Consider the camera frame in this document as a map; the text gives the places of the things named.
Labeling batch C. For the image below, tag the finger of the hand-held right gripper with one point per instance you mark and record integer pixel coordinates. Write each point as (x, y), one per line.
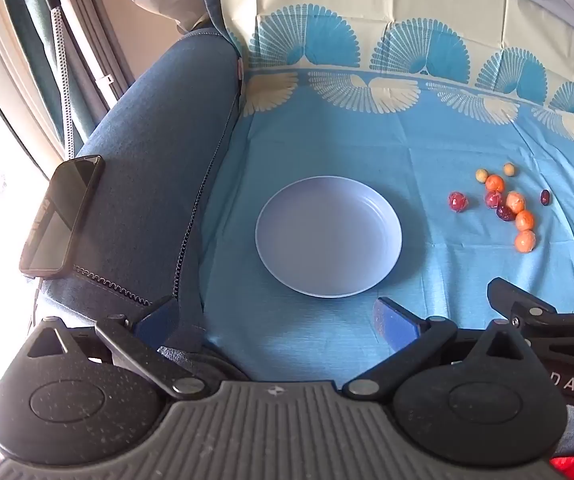
(514, 295)

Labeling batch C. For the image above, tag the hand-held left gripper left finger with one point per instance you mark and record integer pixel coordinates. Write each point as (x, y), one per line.
(156, 322)

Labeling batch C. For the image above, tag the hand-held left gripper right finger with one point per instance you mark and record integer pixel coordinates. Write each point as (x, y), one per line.
(394, 325)

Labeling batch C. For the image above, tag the small orange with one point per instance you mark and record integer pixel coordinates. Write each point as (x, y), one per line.
(524, 220)
(495, 183)
(525, 241)

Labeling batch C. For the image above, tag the dark red date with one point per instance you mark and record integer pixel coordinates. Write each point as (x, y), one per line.
(506, 212)
(545, 197)

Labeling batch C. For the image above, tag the red round fruit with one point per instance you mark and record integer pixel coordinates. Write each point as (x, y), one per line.
(458, 201)
(492, 200)

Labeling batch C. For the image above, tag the lilac round plate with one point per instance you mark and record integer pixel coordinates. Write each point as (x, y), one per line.
(328, 236)

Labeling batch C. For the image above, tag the plastic-wrapped orange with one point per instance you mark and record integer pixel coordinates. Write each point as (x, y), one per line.
(515, 202)

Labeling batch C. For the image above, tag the small beige round fruit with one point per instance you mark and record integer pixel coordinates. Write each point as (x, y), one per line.
(481, 175)
(509, 169)

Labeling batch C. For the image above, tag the black smartphone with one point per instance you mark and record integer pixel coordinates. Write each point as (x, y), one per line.
(59, 217)

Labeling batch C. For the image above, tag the blue denim sofa armrest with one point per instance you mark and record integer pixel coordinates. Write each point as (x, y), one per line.
(157, 160)

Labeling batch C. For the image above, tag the blue fan-print cloth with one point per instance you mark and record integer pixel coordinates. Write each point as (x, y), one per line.
(367, 130)

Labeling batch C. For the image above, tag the grey curtain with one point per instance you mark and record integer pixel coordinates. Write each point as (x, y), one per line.
(92, 30)

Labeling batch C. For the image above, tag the teal curtain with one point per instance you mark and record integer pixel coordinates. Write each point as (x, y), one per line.
(32, 35)

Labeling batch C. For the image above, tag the white window frame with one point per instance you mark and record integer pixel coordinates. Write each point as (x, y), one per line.
(2, 60)

